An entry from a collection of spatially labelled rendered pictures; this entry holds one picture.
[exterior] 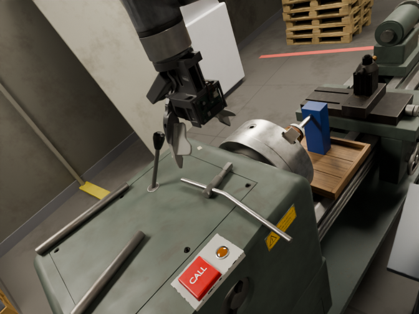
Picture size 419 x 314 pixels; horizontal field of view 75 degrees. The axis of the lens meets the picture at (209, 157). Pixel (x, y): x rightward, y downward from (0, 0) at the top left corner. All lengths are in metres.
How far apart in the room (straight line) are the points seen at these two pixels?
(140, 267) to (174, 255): 0.08
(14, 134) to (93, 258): 2.75
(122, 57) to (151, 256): 2.93
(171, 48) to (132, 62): 2.99
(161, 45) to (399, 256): 0.99
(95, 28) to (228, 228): 3.02
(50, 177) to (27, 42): 1.41
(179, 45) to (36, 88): 3.04
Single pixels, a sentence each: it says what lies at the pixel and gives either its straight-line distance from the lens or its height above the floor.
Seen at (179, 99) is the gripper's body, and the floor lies 1.54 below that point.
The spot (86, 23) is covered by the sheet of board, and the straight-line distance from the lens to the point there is 3.40.
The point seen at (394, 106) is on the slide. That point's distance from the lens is 1.39.
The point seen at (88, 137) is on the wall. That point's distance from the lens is 3.66.
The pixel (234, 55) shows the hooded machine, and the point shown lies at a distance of 4.13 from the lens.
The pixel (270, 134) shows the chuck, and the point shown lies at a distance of 0.86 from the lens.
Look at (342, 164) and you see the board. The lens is 1.23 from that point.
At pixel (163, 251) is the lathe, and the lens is 0.63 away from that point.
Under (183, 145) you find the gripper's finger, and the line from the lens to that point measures 0.50.
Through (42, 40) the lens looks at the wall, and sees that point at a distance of 3.50.
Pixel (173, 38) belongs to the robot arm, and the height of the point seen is 1.63.
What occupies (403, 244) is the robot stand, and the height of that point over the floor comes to 0.75.
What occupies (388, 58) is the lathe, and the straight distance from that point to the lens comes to 1.85.
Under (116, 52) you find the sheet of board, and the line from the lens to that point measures 3.39.
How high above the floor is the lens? 1.72
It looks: 35 degrees down
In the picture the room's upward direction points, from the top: 23 degrees counter-clockwise
